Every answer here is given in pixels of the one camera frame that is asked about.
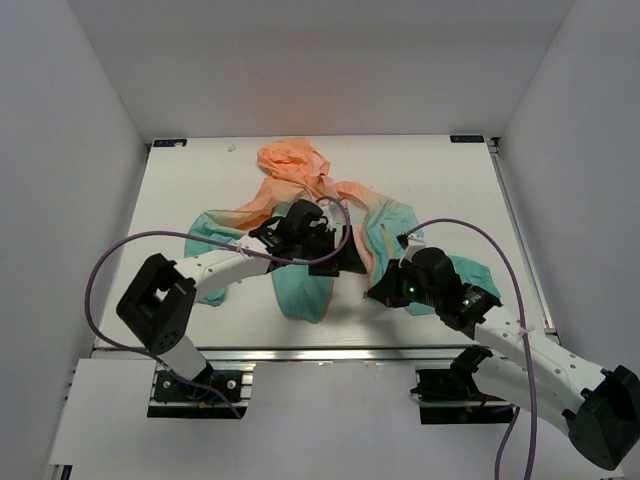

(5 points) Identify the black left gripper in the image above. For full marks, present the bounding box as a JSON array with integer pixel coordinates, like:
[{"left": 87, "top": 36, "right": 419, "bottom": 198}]
[{"left": 294, "top": 224, "right": 365, "bottom": 277}]

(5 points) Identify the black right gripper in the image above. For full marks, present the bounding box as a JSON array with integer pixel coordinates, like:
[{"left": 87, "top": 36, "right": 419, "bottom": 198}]
[{"left": 369, "top": 258, "right": 441, "bottom": 308}]

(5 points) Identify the teal and peach jacket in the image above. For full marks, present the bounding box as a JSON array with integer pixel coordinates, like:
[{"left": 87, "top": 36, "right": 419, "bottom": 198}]
[{"left": 184, "top": 135, "right": 501, "bottom": 325}]

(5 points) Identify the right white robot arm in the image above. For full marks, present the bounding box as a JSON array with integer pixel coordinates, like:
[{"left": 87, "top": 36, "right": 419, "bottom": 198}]
[{"left": 367, "top": 247, "right": 639, "bottom": 471}]

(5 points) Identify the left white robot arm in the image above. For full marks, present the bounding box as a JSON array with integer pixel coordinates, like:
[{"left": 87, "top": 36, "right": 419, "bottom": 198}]
[{"left": 116, "top": 200, "right": 366, "bottom": 399}]

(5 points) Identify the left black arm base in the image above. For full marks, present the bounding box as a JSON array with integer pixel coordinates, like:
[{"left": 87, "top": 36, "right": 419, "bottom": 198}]
[{"left": 147, "top": 363, "right": 255, "bottom": 420}]

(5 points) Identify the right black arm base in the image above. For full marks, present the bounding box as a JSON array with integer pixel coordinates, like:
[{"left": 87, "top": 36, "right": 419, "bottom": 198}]
[{"left": 410, "top": 346, "right": 514, "bottom": 425}]

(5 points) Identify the right blue table label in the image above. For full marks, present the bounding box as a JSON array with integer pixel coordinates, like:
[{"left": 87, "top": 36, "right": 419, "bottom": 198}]
[{"left": 449, "top": 135, "right": 485, "bottom": 144}]

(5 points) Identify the blue table label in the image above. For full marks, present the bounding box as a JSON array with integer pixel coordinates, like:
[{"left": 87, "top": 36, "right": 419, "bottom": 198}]
[
  {"left": 152, "top": 139, "right": 187, "bottom": 148},
  {"left": 449, "top": 135, "right": 485, "bottom": 144}
]

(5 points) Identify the left blue table label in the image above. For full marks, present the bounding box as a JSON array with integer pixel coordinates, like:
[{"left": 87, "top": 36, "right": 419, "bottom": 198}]
[{"left": 152, "top": 139, "right": 187, "bottom": 148}]

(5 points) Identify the aluminium table edge rail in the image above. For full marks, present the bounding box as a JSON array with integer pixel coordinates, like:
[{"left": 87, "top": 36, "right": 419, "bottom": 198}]
[{"left": 89, "top": 344, "right": 481, "bottom": 365}]

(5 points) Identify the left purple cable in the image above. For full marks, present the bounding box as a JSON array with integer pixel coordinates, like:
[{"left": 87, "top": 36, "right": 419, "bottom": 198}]
[{"left": 84, "top": 195, "right": 351, "bottom": 419}]

